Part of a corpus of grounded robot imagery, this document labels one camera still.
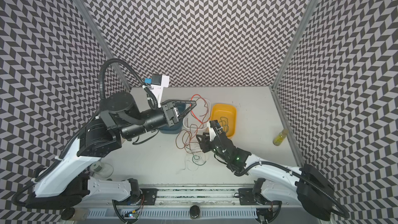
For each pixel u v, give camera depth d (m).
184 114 0.43
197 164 0.84
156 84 0.41
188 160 0.85
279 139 0.84
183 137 0.92
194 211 0.63
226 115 1.03
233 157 0.59
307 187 0.41
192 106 0.44
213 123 0.68
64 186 0.39
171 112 0.38
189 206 0.73
